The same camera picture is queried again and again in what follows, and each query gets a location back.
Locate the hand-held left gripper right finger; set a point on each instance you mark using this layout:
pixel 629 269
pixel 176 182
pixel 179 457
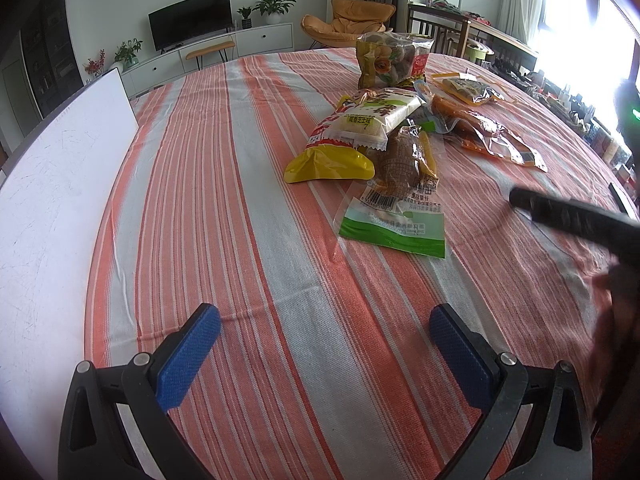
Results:
pixel 460 360

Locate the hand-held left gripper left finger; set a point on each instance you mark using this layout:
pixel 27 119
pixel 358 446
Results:
pixel 190 355

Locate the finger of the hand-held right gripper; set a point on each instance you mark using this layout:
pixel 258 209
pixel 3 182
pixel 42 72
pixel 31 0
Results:
pixel 560 212

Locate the orange clear snack packet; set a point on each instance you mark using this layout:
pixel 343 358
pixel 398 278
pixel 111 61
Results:
pixel 490 135

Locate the yellow-edged peanut packet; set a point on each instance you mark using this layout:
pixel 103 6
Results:
pixel 467 89

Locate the brown bread packet green label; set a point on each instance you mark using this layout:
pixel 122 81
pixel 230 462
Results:
pixel 400 165

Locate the white cardboard box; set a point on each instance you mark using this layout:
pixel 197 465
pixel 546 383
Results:
pixel 60 185

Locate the yellow rice cracker packet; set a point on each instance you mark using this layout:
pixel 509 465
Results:
pixel 360 120

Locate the clear bag of assorted snacks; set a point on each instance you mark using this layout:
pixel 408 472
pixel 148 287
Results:
pixel 390 60

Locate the person's right hand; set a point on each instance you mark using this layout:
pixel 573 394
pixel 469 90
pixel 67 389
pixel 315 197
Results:
pixel 612 340

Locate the row of small boxes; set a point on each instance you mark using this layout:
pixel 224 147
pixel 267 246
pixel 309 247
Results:
pixel 590 120

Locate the orange white striped tablecloth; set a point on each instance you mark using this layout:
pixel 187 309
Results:
pixel 300 310

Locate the dark wooden table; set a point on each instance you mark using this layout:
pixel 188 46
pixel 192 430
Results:
pixel 480 29

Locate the orange lounge chair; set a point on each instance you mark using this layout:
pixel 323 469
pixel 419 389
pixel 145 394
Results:
pixel 350 20

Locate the red flower plant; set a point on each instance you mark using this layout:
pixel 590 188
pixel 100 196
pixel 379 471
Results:
pixel 94 65

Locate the leafy plant in white pot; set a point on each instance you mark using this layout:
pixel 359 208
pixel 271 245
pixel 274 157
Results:
pixel 127 52

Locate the wooden stool black legs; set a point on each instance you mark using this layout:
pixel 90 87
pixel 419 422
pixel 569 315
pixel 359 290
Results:
pixel 210 46

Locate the white television cabinet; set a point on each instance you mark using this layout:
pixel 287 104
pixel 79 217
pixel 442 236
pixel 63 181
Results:
pixel 260 37

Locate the dark display cabinet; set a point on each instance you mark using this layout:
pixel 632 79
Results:
pixel 50 60

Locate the black television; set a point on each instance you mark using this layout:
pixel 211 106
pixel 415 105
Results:
pixel 190 20

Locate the small potted green plant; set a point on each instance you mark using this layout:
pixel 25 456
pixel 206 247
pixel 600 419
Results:
pixel 245 15

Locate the large potted green plant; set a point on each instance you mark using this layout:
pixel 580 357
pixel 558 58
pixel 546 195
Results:
pixel 272 6

